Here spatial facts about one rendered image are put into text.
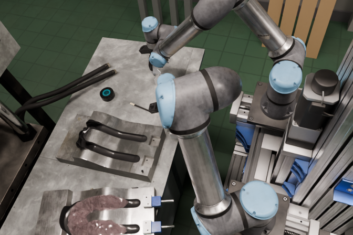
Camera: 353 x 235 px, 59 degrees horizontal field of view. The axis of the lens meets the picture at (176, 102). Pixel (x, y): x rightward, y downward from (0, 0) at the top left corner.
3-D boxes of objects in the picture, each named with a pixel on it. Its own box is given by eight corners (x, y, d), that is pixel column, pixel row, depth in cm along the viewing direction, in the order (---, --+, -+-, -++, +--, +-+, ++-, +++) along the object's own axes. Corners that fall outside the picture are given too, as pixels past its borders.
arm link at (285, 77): (263, 100, 128) (267, 80, 116) (270, 75, 134) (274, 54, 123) (293, 107, 124) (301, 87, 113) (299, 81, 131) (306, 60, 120)
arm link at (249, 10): (281, 83, 134) (196, -8, 110) (287, 58, 141) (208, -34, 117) (308, 76, 125) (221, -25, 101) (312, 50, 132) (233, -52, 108)
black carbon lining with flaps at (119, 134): (149, 137, 155) (145, 128, 147) (138, 167, 147) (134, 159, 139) (86, 125, 163) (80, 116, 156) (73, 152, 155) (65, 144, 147)
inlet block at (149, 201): (174, 196, 141) (172, 193, 137) (174, 207, 139) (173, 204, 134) (145, 199, 142) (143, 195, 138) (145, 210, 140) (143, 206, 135)
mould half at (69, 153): (166, 135, 162) (162, 122, 151) (151, 182, 149) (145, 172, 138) (81, 119, 174) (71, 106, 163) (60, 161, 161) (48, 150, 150)
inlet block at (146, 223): (175, 221, 135) (173, 218, 131) (175, 233, 133) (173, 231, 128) (145, 223, 136) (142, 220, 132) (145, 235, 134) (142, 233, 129)
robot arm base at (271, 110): (298, 95, 139) (302, 82, 130) (292, 124, 131) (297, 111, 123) (263, 88, 143) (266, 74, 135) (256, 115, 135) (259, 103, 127)
